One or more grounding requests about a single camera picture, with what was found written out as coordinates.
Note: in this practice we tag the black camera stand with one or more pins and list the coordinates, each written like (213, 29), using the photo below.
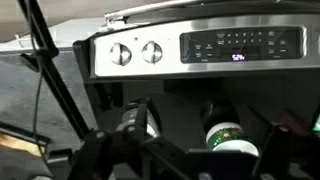
(50, 63)

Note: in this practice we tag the black stove display panel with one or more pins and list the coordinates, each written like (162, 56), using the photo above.
(240, 45)

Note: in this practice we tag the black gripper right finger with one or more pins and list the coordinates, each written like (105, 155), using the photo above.
(283, 146)

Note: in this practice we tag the silver metal canister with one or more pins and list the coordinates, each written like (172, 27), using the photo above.
(128, 116)

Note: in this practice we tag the white bowl with green band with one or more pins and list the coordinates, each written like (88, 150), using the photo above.
(230, 138)

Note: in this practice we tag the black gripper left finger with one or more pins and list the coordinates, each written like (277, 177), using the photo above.
(100, 150)

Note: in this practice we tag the silver stove knob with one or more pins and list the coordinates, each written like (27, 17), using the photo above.
(152, 52)
(120, 54)

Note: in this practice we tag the black-edged wooden board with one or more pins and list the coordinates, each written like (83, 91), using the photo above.
(16, 141)

